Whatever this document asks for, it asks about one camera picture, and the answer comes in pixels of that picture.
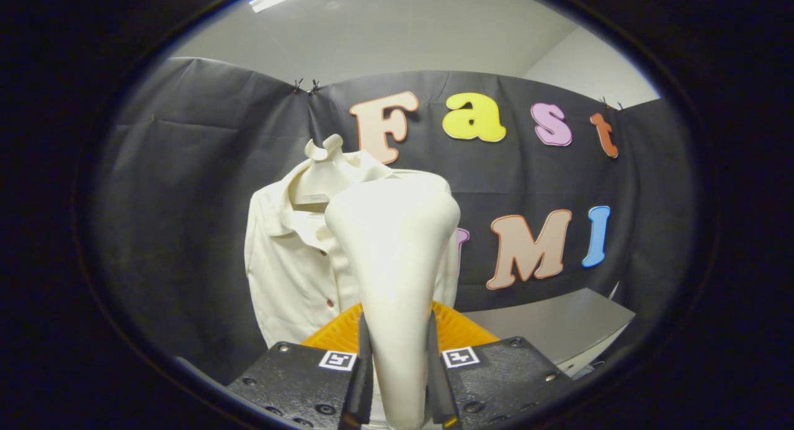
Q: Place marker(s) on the cream button-up shirt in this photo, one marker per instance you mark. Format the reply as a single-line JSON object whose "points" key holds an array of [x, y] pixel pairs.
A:
{"points": [[291, 275]]}

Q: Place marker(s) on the black backdrop cloth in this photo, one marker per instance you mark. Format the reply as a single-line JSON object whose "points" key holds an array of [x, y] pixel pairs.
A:
{"points": [[186, 169]]}

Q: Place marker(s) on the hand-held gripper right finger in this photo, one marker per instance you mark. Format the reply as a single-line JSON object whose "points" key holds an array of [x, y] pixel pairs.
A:
{"points": [[508, 374]]}

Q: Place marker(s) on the white cabinet with grey top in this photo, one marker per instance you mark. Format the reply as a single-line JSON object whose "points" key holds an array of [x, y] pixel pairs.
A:
{"points": [[558, 324]]}

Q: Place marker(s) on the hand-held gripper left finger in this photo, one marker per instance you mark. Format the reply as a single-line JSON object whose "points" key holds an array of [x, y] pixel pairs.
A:
{"points": [[291, 380]]}

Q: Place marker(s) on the white garment steamer head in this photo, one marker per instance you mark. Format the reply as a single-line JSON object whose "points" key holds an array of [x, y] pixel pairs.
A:
{"points": [[391, 262]]}

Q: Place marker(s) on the white clothes hanger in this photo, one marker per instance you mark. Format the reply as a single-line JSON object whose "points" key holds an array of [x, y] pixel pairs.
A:
{"points": [[322, 151]]}

